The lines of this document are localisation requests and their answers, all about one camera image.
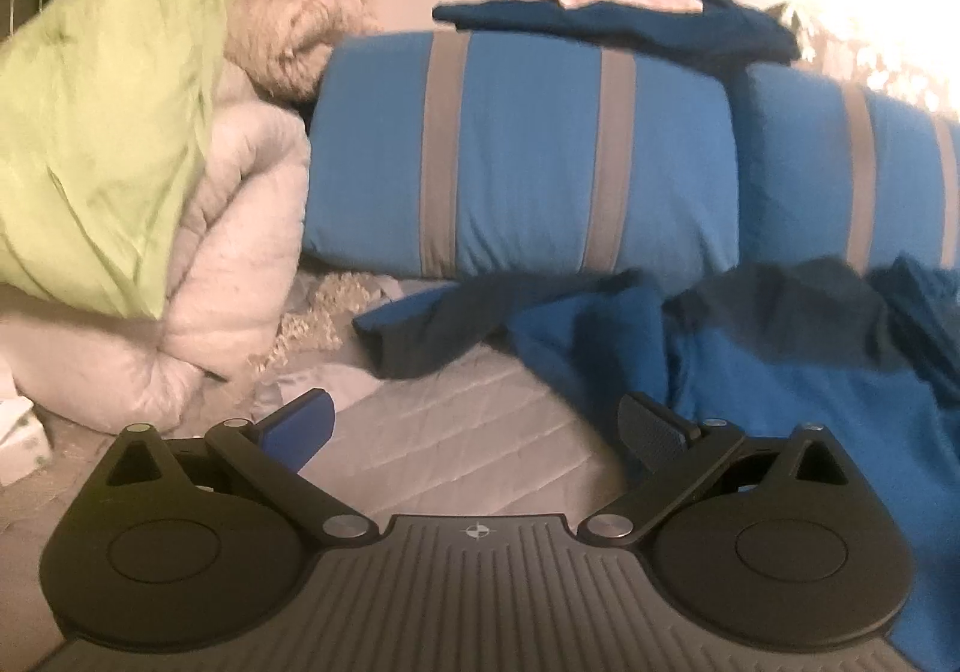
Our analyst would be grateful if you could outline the dark blue garment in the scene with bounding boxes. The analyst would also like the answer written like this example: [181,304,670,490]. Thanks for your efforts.
[433,0,802,82]

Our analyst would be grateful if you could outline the blue fleece sweater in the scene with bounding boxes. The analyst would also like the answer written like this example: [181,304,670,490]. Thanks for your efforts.
[352,253,960,672]

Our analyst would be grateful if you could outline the floral lace cushion cover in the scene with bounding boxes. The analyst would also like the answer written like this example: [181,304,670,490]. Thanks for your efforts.
[776,1,960,114]

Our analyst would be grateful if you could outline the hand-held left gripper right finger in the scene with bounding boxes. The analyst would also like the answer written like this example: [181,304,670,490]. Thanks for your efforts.
[577,392,860,550]

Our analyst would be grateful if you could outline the white quilt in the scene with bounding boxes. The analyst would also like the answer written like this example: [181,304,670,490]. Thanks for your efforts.
[0,68,312,433]

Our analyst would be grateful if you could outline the light green quilt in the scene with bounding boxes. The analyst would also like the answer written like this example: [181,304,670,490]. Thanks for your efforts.
[0,0,370,322]

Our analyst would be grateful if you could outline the blue grey-striped pillow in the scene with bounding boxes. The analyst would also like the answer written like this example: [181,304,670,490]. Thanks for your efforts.
[731,61,960,272]
[301,29,743,283]

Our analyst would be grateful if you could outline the grey quilted lace-trimmed bed cover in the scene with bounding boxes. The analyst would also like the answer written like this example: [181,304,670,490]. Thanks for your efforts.
[0,263,627,650]

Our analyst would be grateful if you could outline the green and white tissue pack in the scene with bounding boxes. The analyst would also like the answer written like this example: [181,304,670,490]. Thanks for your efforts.
[0,397,52,487]

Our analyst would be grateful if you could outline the beige fleece blanket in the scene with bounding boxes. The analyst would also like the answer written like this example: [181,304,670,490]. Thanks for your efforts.
[225,0,382,107]

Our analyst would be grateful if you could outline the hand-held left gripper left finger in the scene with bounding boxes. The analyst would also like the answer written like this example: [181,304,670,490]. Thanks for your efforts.
[101,389,374,551]

